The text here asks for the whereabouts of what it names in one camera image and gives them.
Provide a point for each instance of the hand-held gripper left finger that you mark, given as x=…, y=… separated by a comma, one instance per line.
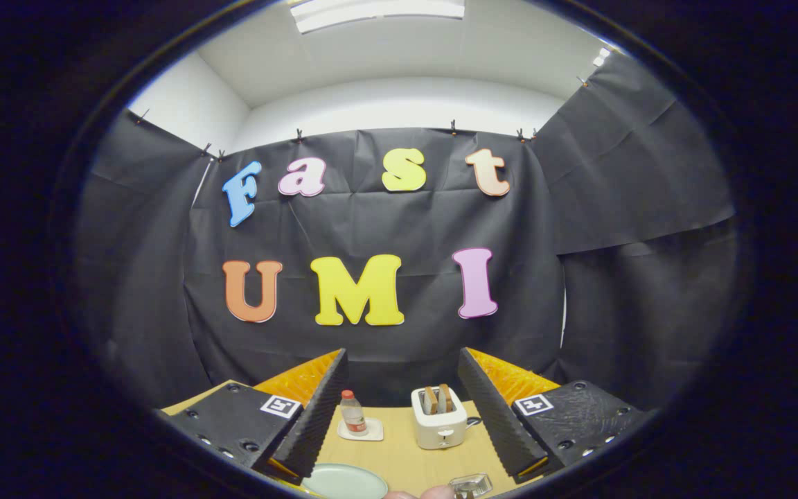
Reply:
x=316, y=416

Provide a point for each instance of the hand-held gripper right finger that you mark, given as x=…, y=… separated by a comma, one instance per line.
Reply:
x=492, y=416

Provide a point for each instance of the clear bottle with red label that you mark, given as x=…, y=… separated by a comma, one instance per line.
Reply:
x=353, y=416

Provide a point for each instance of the brown toast slice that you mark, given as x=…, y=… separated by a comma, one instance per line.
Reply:
x=430, y=400
x=445, y=398

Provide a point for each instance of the white toaster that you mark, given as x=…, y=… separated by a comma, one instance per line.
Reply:
x=440, y=430

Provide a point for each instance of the white square coaster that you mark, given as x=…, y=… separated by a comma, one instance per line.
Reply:
x=373, y=431

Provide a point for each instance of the light green plate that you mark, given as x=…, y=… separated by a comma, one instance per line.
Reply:
x=343, y=482

